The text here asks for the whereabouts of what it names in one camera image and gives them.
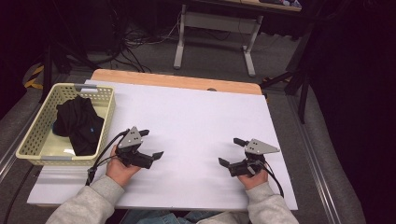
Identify pale yellow perforated plastic basket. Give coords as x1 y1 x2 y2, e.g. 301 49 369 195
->
15 82 117 166

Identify person's legs in blue jeans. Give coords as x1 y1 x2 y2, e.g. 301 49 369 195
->
120 208 225 224

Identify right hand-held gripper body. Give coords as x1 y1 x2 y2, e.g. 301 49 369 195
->
228 138 280 178

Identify left hand-held gripper black cable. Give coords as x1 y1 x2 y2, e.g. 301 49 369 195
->
85 129 130 187

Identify right hand-held gripper black cable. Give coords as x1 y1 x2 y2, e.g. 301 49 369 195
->
260 160 285 199

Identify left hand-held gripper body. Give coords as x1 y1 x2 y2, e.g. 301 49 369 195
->
115 125 154 170

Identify black tripod stand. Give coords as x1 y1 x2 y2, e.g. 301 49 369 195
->
38 40 101 104

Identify yellow black hazard tape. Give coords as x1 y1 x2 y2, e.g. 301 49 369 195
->
23 63 45 91

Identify thin black floor cable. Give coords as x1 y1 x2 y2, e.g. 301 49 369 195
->
3 164 35 224

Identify wooden desk top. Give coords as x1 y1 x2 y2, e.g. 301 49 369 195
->
183 0 303 13

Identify person's right hand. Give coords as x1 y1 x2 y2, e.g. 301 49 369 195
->
237 169 269 191

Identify aluminium floor rail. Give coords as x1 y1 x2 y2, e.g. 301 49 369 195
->
286 94 342 224
0 102 43 185

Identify black shorts with blue print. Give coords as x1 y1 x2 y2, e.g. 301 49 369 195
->
51 94 106 157

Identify black metal stand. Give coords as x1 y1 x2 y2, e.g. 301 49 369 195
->
260 27 316 125

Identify hand-held gripper black cable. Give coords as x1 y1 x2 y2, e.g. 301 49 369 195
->
260 160 285 199
85 129 130 187

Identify tangle of black floor cables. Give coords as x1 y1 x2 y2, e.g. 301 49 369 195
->
92 6 185 74

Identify white metal desk frame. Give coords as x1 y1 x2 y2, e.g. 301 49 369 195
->
173 3 264 77

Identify person's left hand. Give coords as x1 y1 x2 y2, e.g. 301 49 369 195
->
106 144 143 188

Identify white board sheet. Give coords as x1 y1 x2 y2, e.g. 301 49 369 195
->
26 78 299 212

